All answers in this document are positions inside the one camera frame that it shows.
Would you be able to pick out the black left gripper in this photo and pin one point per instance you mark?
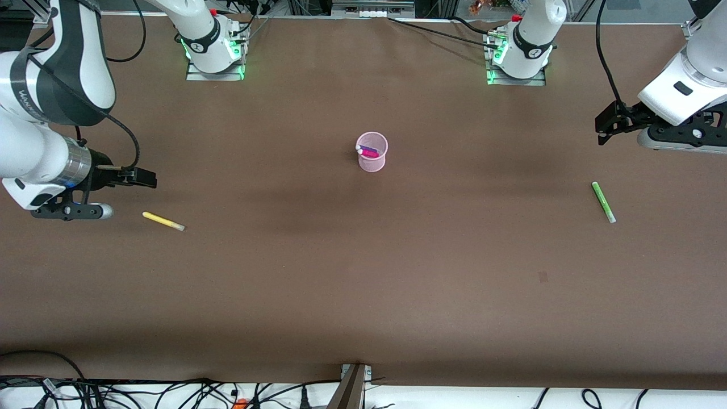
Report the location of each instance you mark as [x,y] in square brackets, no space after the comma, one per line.
[626,116]

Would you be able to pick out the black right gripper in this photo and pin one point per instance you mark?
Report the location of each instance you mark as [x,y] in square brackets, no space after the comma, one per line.
[104,175]

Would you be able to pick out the purple marker pen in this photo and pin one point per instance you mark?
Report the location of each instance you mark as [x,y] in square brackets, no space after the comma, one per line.
[369,150]

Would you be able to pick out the pink marker pen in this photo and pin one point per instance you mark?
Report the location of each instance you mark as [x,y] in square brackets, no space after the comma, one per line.
[372,155]

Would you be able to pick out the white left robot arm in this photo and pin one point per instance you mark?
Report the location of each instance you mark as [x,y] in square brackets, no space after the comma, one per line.
[664,99]

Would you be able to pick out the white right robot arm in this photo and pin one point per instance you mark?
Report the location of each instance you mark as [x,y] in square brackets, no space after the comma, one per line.
[34,153]

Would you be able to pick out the yellow marker pen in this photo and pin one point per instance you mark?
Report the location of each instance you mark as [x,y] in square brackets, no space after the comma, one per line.
[162,220]

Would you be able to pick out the green marker pen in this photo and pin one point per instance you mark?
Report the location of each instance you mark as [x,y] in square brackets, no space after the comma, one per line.
[603,201]

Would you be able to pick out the copper coloured object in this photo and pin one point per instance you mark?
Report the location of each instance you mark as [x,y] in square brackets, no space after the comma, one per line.
[476,7]

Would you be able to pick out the translucent pink plastic cup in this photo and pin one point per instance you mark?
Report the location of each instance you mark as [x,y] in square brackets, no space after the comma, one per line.
[372,165]

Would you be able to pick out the brown paper table cover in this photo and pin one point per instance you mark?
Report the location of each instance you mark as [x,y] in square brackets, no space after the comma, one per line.
[363,295]

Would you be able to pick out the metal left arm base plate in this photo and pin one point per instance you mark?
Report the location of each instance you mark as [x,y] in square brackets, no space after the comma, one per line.
[534,82]

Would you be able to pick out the aluminium corner rail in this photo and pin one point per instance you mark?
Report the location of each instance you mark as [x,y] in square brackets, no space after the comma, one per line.
[690,29]
[38,14]

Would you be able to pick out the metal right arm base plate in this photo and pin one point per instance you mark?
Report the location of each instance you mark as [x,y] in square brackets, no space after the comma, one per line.
[227,76]

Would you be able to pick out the aluminium frame profile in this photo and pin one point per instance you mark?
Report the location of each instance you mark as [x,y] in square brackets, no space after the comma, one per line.
[372,8]

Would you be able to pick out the metal table edge bracket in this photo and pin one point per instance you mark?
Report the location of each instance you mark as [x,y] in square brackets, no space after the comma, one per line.
[352,392]

